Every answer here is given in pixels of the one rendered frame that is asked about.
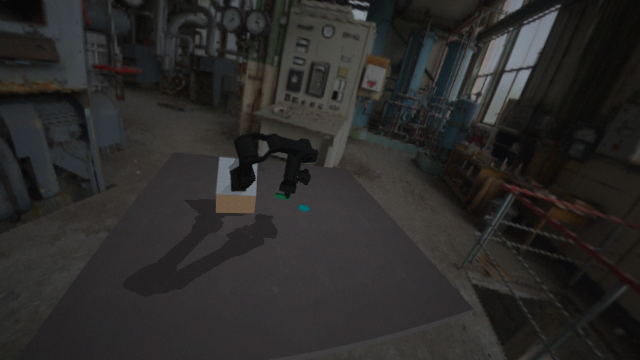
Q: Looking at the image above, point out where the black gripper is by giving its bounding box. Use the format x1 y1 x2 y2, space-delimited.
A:
279 163 300 199

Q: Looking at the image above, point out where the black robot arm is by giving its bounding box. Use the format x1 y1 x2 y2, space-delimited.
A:
229 132 319 192

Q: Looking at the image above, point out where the dark green rectangular post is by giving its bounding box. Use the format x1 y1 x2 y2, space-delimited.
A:
274 193 291 200

